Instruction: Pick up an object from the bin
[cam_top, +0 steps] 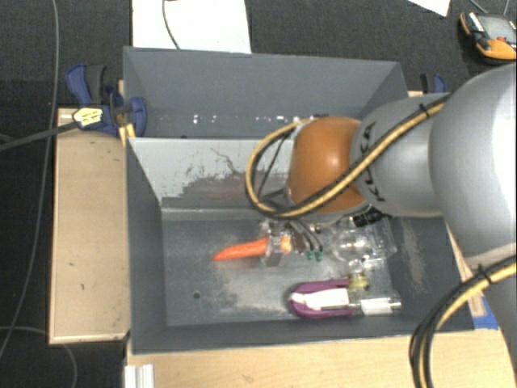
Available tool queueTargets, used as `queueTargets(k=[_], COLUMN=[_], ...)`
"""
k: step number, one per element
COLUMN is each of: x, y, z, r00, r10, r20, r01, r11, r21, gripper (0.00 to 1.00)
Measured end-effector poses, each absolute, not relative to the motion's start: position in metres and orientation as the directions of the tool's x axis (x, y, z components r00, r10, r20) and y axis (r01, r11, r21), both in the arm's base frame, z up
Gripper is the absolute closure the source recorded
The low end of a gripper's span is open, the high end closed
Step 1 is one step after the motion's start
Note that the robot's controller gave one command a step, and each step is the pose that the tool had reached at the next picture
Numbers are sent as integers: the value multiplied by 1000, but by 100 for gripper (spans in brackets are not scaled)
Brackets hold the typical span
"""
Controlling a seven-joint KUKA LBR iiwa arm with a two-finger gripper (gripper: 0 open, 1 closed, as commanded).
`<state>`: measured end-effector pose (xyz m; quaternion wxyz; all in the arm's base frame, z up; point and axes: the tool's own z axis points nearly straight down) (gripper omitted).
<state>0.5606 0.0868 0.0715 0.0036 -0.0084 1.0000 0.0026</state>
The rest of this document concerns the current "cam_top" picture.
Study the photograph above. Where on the orange toy carrot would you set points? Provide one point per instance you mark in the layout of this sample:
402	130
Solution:
242	251

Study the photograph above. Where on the clear glass light bulb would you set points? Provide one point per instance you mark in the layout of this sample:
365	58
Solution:
355	245

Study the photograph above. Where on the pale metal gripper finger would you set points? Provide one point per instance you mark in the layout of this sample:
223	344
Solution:
274	254
270	229

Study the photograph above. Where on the pale wood board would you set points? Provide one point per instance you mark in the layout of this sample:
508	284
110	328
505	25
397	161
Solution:
91	233

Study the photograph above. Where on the black cylinder on white bracket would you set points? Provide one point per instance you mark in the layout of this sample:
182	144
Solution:
368	218

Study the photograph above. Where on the white and silver cylinder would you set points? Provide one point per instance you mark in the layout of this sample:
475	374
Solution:
375	306

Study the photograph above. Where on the grey metal bin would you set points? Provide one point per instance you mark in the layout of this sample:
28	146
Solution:
226	95

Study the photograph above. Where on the purple and white tool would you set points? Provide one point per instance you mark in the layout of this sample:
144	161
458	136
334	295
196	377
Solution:
319	298

